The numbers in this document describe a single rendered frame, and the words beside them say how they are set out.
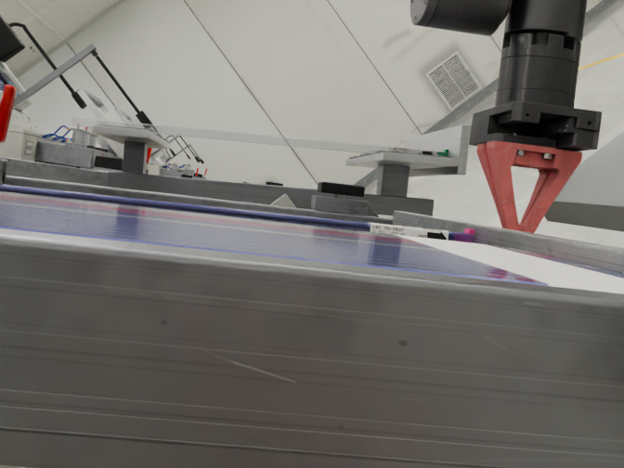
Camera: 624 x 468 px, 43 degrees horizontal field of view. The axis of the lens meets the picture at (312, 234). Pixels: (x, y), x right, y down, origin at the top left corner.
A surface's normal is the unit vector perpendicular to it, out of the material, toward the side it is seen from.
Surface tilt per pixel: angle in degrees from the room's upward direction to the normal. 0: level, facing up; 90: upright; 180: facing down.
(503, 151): 105
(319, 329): 90
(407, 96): 90
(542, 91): 81
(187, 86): 90
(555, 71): 91
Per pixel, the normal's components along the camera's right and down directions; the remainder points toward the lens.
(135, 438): 0.10, 0.07
